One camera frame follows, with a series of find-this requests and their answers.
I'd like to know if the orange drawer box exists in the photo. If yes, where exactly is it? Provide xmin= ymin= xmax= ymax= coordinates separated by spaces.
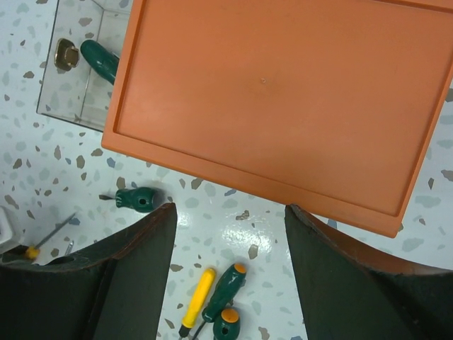
xmin=102 ymin=1 xmax=452 ymax=237

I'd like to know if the stubby green screwdriver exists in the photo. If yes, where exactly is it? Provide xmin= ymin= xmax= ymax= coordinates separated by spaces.
xmin=98 ymin=187 xmax=157 ymax=213

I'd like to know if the yellow thin screwdriver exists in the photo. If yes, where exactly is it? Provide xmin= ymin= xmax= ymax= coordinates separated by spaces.
xmin=25 ymin=212 xmax=76 ymax=261

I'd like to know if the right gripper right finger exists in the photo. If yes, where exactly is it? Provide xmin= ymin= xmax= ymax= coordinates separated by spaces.
xmin=285 ymin=205 xmax=452 ymax=339

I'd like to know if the clear drawer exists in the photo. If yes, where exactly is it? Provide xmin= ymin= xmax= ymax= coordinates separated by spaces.
xmin=37 ymin=1 xmax=132 ymax=131

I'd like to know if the yellow black screwdriver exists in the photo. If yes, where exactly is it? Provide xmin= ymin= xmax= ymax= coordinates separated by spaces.
xmin=178 ymin=268 xmax=217 ymax=339

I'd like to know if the green orange-capped screwdriver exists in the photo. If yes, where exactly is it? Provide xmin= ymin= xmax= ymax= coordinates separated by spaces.
xmin=193 ymin=263 xmax=247 ymax=339

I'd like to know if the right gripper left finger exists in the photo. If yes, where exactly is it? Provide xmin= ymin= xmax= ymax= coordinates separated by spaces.
xmin=1 ymin=203 xmax=177 ymax=339

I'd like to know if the short green screwdriver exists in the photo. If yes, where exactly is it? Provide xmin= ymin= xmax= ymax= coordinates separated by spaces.
xmin=212 ymin=307 xmax=241 ymax=340

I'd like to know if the long green screwdriver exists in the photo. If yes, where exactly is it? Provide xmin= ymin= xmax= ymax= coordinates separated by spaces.
xmin=80 ymin=40 xmax=120 ymax=85

